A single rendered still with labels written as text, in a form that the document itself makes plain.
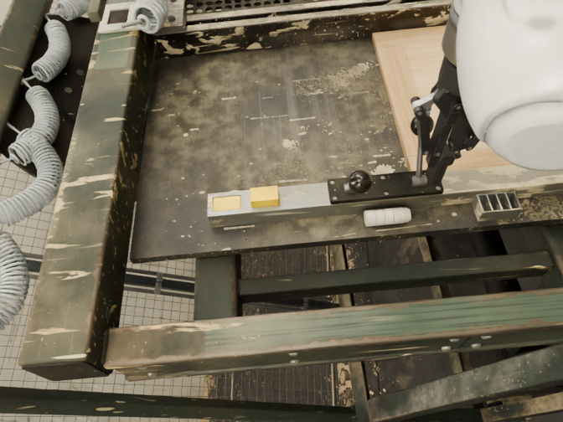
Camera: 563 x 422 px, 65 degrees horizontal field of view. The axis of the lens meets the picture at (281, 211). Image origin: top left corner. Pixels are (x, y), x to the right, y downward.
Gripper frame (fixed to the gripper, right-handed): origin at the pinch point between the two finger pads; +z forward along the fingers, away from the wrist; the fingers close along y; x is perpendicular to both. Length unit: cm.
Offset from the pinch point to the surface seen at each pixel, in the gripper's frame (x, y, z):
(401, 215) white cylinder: -1.0, -3.6, 13.0
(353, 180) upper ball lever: -1.3, -13.2, 0.3
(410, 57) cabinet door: 40.8, 7.6, 14.2
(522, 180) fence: 3.1, 18.4, 11.7
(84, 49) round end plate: 97, -90, 44
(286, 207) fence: 2.2, -23.6, 11.7
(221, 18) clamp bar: 55, -35, 9
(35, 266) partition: 64, -155, 144
